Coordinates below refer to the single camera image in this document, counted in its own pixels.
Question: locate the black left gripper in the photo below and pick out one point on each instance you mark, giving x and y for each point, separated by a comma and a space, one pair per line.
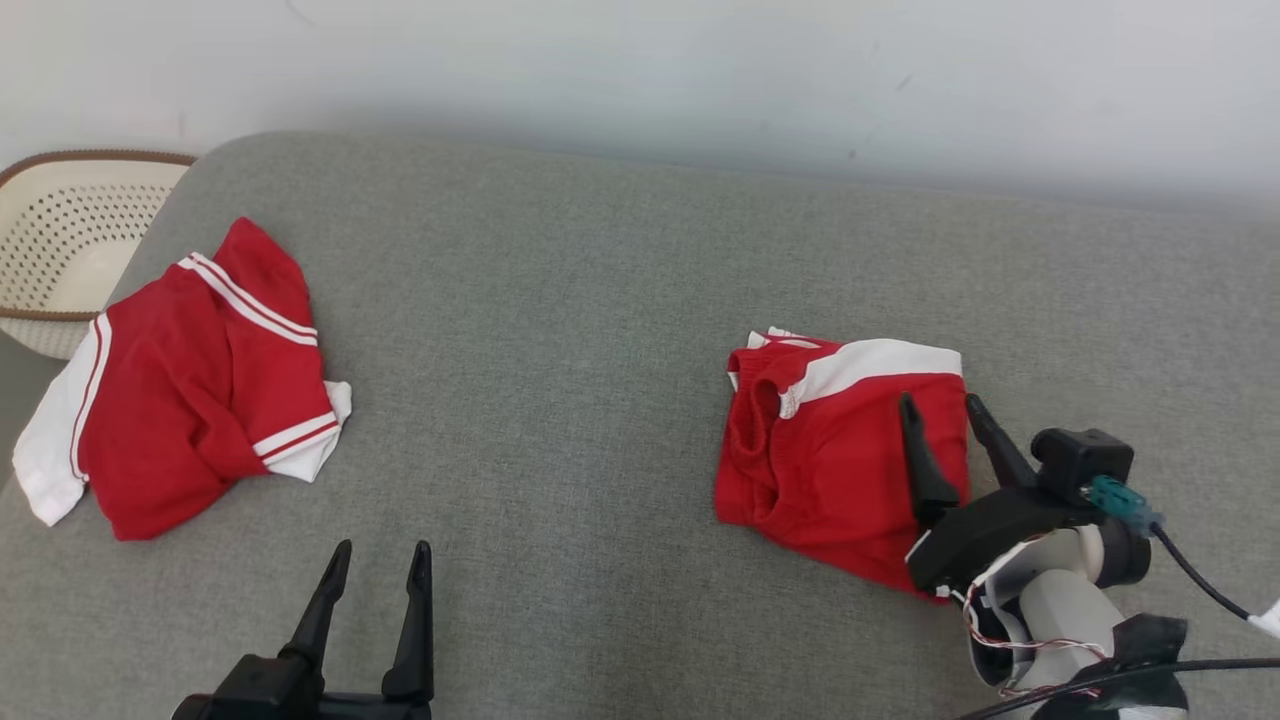
270, 695

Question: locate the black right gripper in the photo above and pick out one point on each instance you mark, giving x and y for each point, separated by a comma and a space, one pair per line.
985, 535

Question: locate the red shorts with white band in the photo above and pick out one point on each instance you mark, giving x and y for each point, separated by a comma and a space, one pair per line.
830, 470

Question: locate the red basketball jersey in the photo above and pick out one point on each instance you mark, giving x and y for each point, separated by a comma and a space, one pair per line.
190, 400

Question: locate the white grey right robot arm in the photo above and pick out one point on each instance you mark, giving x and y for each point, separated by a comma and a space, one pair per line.
1060, 610

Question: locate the cream perforated laundry basket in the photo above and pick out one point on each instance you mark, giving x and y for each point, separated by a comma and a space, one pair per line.
60, 240

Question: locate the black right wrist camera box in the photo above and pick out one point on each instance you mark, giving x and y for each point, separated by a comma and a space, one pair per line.
1080, 460

